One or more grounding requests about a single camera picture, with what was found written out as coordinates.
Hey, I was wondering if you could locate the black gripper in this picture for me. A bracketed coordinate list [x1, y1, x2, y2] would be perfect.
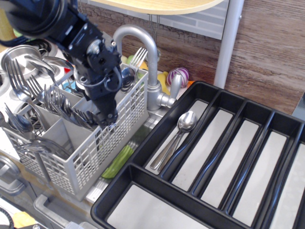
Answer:
[72, 39, 123, 131]

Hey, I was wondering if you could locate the small silver spoon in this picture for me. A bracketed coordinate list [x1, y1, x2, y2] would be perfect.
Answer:
[72, 109, 98, 130]

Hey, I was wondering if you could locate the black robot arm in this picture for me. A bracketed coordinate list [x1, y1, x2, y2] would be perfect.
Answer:
[0, 0, 122, 128]

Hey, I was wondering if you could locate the grey plastic cutlery basket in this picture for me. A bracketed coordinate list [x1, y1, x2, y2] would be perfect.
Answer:
[17, 69, 149, 201]

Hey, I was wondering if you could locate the spoon at basket back corner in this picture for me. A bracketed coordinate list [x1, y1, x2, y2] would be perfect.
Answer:
[121, 67, 135, 93]

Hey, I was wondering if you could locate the fork at basket back corner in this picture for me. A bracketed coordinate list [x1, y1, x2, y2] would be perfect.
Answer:
[129, 47, 148, 73]

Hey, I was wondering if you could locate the silver spoon in tray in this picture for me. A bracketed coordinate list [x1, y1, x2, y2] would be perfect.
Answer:
[158, 132, 185, 172]
[150, 111, 197, 170]

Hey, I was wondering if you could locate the spoon at basket front left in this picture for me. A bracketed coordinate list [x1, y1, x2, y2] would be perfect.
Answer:
[5, 104, 33, 133]

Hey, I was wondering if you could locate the large serving spoon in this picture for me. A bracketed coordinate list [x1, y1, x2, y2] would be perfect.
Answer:
[24, 55, 74, 84]

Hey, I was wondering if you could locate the black cutlery tray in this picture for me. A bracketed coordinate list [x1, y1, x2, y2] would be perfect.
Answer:
[91, 82, 305, 229]

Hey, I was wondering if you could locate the green toy vegetable in sink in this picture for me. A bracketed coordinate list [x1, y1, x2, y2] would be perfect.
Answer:
[102, 145, 134, 179]

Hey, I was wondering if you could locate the silver kitchen faucet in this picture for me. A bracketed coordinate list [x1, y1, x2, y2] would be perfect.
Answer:
[113, 25, 182, 110]

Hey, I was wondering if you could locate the toy yellow banana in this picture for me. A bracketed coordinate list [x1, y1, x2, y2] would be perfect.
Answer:
[157, 72, 170, 95]

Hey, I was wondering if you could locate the large fork at left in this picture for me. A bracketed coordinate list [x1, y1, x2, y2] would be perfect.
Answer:
[5, 60, 49, 130]

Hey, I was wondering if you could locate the toy red onion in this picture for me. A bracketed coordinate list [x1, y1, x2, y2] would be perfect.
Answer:
[166, 67, 190, 88]

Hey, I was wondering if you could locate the steel pot lid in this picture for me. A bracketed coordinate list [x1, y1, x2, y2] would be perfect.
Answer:
[0, 45, 41, 80]

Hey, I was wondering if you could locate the round wooden shelf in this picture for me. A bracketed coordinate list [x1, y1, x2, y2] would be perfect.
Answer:
[89, 0, 222, 15]

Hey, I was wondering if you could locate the yellow toy at bottom left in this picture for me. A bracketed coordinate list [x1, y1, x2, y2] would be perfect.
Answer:
[12, 211, 36, 229]

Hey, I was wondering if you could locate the grey metal shelf post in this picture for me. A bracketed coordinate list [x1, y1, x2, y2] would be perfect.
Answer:
[213, 0, 244, 89]

